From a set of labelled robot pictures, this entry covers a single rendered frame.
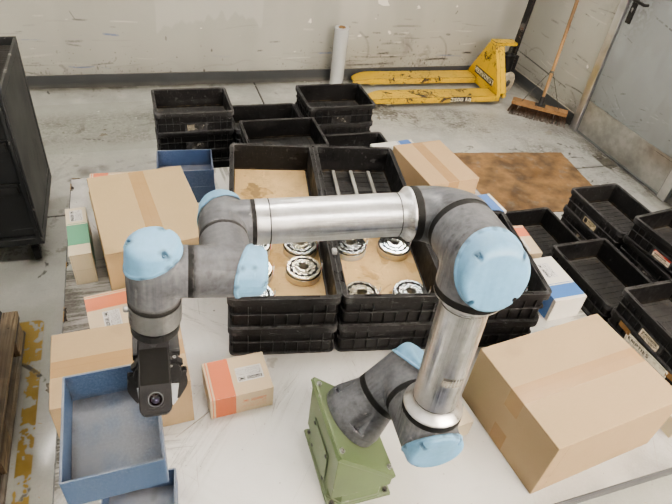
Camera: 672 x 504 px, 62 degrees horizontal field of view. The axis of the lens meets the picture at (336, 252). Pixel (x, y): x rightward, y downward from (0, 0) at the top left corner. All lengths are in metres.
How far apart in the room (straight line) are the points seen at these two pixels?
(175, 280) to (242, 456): 0.75
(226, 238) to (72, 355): 0.75
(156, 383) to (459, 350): 0.49
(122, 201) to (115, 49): 2.94
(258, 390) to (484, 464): 0.59
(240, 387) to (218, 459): 0.17
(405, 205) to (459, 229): 0.11
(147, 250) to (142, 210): 1.06
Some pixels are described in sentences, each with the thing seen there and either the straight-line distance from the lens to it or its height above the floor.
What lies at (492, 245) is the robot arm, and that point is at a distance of 0.84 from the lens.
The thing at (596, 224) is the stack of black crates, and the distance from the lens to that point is 3.07.
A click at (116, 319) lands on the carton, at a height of 0.77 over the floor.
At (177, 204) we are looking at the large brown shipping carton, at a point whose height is 0.90.
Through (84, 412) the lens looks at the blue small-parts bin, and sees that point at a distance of 1.11.
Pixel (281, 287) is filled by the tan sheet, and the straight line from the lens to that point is 1.63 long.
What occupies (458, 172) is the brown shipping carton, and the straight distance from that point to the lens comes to 2.24.
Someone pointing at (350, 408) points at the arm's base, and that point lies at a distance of 1.25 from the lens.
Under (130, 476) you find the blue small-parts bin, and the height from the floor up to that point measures 1.11.
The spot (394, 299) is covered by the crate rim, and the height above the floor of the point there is 0.92.
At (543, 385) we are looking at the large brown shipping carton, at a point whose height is 0.90.
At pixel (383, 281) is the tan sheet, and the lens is 1.69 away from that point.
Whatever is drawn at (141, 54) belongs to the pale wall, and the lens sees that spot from 4.73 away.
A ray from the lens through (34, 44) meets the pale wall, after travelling 4.75.
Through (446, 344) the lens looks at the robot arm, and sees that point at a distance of 0.97.
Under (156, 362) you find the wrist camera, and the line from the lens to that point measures 0.88.
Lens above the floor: 1.95
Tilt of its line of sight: 40 degrees down
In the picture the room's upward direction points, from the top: 8 degrees clockwise
